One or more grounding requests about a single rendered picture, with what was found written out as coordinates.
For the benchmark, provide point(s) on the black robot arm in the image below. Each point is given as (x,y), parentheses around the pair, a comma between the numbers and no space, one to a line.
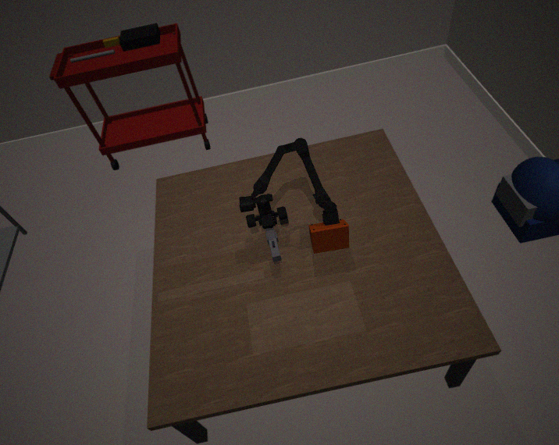
(330,213)

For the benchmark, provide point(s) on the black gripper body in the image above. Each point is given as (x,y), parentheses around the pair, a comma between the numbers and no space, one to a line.
(281,212)

